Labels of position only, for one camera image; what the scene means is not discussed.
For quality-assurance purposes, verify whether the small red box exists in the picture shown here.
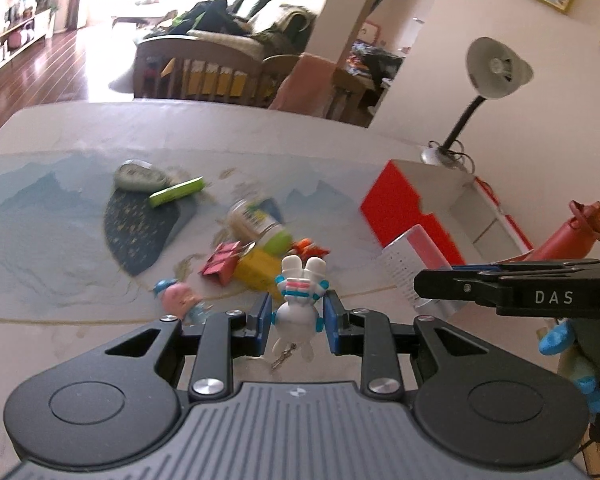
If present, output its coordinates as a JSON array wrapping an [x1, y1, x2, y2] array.
[[199, 241, 255, 287]]

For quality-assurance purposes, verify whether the cluttered bed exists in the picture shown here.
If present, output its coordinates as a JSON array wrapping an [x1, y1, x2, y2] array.
[[346, 19, 407, 88]]

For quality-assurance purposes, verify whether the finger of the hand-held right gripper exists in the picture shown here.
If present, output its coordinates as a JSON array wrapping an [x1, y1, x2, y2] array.
[[413, 268, 512, 318], [450, 257, 600, 277]]

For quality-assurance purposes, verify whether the red storage box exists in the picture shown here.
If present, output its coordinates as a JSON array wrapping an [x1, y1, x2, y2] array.
[[359, 158, 537, 272]]

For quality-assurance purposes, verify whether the small yellow box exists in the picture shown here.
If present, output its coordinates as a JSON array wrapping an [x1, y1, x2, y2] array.
[[234, 247, 284, 292]]

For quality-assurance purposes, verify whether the printed table mat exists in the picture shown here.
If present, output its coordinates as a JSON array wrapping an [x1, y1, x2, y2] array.
[[0, 148, 433, 377]]

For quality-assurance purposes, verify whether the orange toy keychain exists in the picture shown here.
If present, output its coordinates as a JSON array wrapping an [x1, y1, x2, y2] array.
[[289, 237, 332, 262]]

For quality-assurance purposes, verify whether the low wooden tv cabinet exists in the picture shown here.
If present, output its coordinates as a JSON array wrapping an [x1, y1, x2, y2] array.
[[0, 6, 57, 92]]

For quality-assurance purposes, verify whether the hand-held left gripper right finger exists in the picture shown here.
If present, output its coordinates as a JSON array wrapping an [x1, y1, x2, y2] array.
[[324, 290, 488, 402]]

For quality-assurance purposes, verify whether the white and pink carton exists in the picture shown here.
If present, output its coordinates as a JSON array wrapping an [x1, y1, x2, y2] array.
[[381, 224, 467, 319]]

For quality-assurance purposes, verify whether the grey desk lamp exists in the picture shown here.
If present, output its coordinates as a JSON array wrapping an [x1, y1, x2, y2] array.
[[419, 36, 534, 168]]

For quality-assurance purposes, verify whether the green stick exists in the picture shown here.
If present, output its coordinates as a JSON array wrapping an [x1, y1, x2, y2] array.
[[148, 176, 205, 209]]

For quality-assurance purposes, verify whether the orange plastic bottle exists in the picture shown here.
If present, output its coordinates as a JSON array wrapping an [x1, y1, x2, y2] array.
[[529, 199, 600, 264]]

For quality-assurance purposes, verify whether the pink cloth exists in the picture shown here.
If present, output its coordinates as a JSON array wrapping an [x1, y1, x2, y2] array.
[[269, 52, 344, 122]]

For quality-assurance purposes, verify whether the bottle with green cap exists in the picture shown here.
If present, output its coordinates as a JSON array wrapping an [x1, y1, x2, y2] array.
[[226, 198, 292, 256]]

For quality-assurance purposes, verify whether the low coffee table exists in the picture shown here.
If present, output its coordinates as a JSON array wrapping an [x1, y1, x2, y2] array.
[[111, 0, 173, 27]]

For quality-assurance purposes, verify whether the pile of dark clothes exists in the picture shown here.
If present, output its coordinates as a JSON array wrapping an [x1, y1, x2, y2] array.
[[169, 0, 261, 37]]

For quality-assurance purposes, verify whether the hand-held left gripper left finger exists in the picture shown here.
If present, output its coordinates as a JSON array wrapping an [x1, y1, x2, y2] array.
[[102, 291, 274, 402]]

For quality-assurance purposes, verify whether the pink pig figurine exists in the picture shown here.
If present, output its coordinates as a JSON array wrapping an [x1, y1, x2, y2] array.
[[152, 279, 212, 326]]

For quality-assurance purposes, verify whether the person's right hand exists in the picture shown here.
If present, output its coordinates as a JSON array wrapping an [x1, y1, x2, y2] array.
[[539, 319, 600, 414]]

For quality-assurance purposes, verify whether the wooden sofa with cushions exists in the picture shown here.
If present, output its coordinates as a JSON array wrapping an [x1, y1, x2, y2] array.
[[131, 0, 319, 109]]

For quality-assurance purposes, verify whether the white rabbit astronaut figure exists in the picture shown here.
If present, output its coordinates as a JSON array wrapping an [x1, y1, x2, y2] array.
[[271, 254, 329, 372]]

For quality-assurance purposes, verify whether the wooden dining chair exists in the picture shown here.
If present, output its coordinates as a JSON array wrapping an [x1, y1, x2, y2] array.
[[262, 54, 383, 129]]

